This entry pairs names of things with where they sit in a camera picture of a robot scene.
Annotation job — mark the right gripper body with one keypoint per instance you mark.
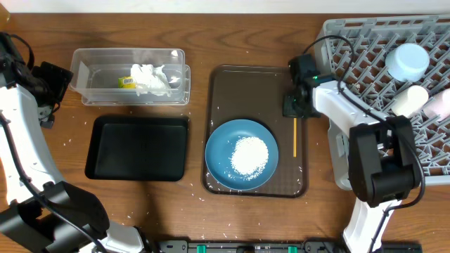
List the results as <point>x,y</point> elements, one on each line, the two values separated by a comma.
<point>306,111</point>

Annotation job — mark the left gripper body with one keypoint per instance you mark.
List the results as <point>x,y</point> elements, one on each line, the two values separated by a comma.
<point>45,101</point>

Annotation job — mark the wooden chopstick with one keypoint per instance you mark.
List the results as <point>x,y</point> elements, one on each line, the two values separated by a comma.
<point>294,139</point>

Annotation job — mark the pile of white rice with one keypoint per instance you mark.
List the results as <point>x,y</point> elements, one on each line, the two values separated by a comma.
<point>249,157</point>

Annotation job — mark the dark blue plate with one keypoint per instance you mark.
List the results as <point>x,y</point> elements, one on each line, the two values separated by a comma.
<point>220,146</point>

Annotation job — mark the yellow snack wrapper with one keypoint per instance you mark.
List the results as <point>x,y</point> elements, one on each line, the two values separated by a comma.
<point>127,83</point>

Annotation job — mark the white tissue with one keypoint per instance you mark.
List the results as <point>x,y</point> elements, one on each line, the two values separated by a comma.
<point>150,79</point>

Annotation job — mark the light blue bowl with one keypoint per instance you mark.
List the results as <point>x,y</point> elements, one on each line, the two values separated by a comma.
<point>407,63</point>

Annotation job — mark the white plastic cup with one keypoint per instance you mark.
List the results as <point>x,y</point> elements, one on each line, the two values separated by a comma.
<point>409,101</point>

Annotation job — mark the pink plastic cup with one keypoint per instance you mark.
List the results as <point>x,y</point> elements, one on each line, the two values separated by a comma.
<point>439,106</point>

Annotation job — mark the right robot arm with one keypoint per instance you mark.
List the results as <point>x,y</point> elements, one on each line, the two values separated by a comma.
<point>383,166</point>

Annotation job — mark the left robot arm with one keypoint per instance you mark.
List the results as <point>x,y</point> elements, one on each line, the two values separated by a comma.
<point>45,213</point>

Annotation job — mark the clear plastic waste bin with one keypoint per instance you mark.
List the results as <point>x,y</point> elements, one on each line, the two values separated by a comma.
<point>97,70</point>

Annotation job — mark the grey dishwasher rack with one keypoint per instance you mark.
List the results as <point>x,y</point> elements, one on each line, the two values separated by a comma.
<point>356,48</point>

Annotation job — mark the dark brown serving tray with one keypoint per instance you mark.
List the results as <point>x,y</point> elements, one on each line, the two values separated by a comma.
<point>256,93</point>

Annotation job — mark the black plastic tray bin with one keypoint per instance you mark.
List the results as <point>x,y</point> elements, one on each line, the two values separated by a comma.
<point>137,148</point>

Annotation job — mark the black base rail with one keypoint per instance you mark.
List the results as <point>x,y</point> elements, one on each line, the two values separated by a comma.
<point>174,246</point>

